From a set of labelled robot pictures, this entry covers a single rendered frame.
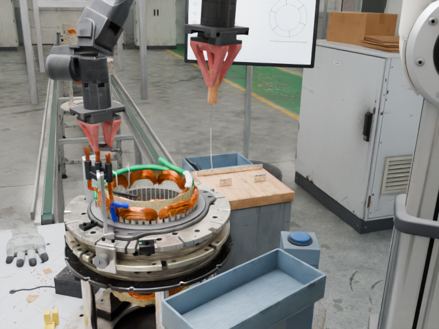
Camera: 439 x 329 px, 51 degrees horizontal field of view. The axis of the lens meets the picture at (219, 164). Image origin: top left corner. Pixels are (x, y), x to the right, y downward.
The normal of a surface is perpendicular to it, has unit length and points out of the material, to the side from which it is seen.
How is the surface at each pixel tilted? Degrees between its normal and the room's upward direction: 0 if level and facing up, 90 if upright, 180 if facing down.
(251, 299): 0
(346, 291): 0
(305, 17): 83
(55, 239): 0
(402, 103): 90
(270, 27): 83
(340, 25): 90
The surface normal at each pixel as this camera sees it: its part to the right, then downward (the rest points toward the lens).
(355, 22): -0.89, 0.14
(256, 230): 0.36, 0.33
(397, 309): -0.33, 0.32
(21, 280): 0.02, -0.94
